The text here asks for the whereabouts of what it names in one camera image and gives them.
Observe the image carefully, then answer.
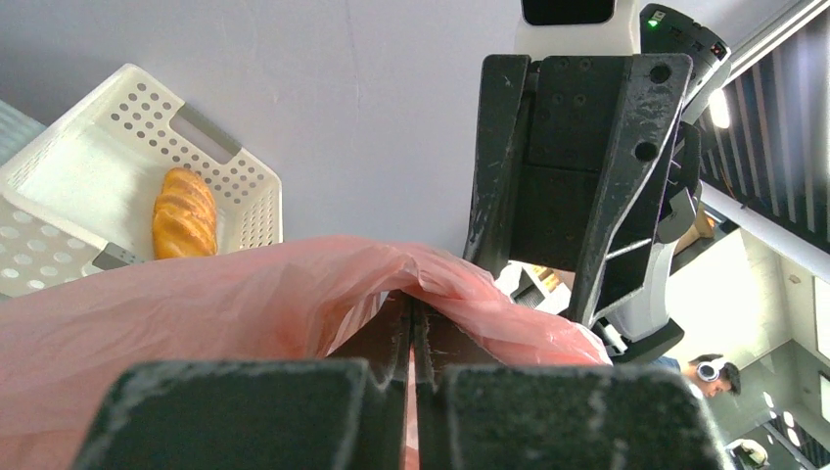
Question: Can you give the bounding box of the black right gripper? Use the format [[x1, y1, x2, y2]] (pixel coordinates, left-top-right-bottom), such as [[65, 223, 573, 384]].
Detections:
[[463, 54, 701, 328]]

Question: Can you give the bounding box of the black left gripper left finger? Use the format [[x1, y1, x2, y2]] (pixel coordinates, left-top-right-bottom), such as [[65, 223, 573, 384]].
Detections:
[[73, 292, 413, 469]]

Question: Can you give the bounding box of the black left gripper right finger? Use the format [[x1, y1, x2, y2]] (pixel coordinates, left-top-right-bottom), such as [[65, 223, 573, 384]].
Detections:
[[413, 302, 733, 469]]

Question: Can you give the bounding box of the croissant bread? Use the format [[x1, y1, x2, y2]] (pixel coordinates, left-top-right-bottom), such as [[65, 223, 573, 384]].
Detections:
[[151, 167, 218, 259]]

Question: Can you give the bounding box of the pink plastic bag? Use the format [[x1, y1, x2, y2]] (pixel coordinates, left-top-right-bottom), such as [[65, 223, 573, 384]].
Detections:
[[1, 236, 610, 469]]

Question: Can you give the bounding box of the person with white headphones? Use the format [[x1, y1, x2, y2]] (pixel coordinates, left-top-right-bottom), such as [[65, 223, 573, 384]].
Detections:
[[650, 353, 742, 398]]

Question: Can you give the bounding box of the white plastic basket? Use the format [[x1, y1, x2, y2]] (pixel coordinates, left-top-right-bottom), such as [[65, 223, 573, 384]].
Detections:
[[1, 64, 283, 298]]

